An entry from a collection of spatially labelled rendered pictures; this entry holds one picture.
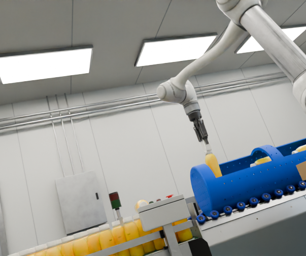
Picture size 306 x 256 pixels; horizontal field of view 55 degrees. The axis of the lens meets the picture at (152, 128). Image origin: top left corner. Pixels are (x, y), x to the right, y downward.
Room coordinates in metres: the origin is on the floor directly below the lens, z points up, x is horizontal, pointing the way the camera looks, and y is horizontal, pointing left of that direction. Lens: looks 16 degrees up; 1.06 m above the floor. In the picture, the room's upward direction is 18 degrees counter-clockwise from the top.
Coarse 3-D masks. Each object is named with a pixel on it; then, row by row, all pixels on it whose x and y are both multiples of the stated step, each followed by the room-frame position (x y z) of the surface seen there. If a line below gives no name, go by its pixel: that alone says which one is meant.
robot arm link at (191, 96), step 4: (188, 80) 1.61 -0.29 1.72; (188, 84) 1.58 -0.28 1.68; (188, 88) 1.56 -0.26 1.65; (192, 88) 1.59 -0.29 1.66; (188, 92) 1.55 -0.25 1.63; (192, 92) 1.57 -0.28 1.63; (188, 96) 1.56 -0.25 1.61; (192, 96) 1.57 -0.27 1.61; (196, 96) 1.61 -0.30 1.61; (184, 100) 1.56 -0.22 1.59; (188, 100) 1.57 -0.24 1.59; (192, 100) 1.58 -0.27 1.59; (196, 100) 1.60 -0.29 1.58; (184, 104) 1.60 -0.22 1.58
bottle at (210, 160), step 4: (208, 156) 1.60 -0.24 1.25; (212, 156) 1.59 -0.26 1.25; (208, 160) 1.60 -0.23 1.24; (212, 160) 1.59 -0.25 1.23; (216, 160) 1.60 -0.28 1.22; (208, 164) 1.60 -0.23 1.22; (212, 164) 1.59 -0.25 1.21; (216, 164) 1.59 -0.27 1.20; (212, 168) 1.59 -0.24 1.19; (216, 168) 1.59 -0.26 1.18; (216, 172) 1.59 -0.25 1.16; (220, 172) 1.60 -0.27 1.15; (216, 176) 1.59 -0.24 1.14; (220, 176) 1.59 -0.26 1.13
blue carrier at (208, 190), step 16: (288, 144) 1.86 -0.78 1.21; (304, 144) 1.92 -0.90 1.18; (240, 160) 1.80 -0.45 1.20; (256, 160) 1.85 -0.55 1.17; (272, 160) 1.61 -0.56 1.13; (288, 160) 1.61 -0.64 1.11; (304, 160) 1.63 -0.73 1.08; (192, 176) 1.70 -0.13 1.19; (208, 176) 1.53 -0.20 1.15; (224, 176) 1.54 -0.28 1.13; (240, 176) 1.55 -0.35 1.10; (256, 176) 1.57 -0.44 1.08; (272, 176) 1.59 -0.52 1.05; (288, 176) 1.62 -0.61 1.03; (208, 192) 1.52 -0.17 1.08; (224, 192) 1.54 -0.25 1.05; (240, 192) 1.56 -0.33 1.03; (256, 192) 1.60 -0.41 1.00; (272, 192) 1.65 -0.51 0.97; (208, 208) 1.61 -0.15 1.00
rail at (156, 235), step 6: (186, 222) 1.42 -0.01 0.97; (174, 228) 1.40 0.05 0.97; (180, 228) 1.41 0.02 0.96; (186, 228) 1.41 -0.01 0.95; (150, 234) 1.38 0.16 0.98; (156, 234) 1.39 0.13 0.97; (132, 240) 1.36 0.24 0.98; (138, 240) 1.37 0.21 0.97; (144, 240) 1.37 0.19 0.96; (150, 240) 1.38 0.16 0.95; (114, 246) 1.35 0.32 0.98; (120, 246) 1.35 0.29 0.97; (126, 246) 1.36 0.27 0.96; (132, 246) 1.36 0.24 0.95; (96, 252) 1.33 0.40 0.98; (102, 252) 1.33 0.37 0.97; (108, 252) 1.34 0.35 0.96; (114, 252) 1.34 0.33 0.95
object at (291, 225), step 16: (272, 208) 1.60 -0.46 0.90; (288, 208) 1.61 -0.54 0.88; (304, 208) 1.61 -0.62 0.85; (224, 224) 1.54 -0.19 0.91; (240, 224) 1.55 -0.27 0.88; (256, 224) 1.56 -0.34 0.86; (272, 224) 1.57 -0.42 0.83; (288, 224) 1.59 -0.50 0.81; (304, 224) 1.62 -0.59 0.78; (208, 240) 1.51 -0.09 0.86; (224, 240) 1.52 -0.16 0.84; (240, 240) 1.54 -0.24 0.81; (256, 240) 1.56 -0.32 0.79; (272, 240) 1.59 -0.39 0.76; (288, 240) 1.62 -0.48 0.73; (304, 240) 1.64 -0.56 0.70
